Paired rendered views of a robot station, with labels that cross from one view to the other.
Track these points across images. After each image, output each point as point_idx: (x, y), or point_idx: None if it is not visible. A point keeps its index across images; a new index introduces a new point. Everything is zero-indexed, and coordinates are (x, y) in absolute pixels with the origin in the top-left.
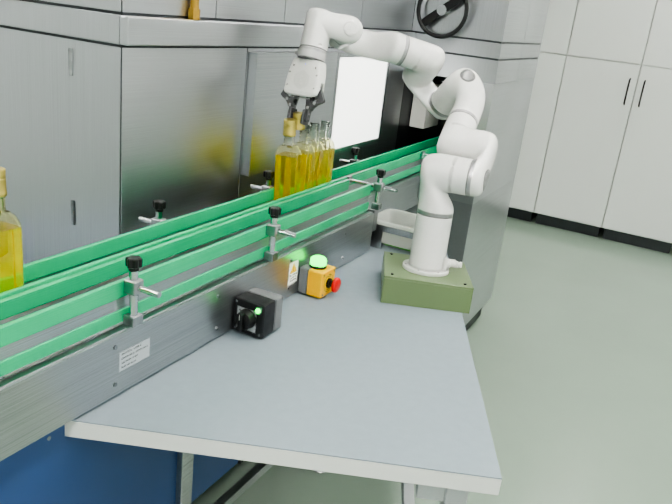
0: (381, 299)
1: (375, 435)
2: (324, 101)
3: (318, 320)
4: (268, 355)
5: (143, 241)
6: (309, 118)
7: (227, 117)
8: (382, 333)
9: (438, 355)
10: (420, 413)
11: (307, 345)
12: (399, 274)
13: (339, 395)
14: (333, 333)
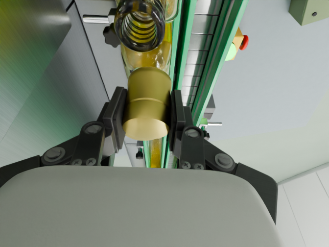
0: (290, 13)
1: (263, 126)
2: (271, 186)
3: (232, 73)
4: (214, 111)
5: (147, 148)
6: (190, 114)
7: (34, 151)
8: (278, 65)
9: (315, 71)
10: (284, 113)
11: (230, 97)
12: (325, 6)
13: (249, 117)
14: (244, 82)
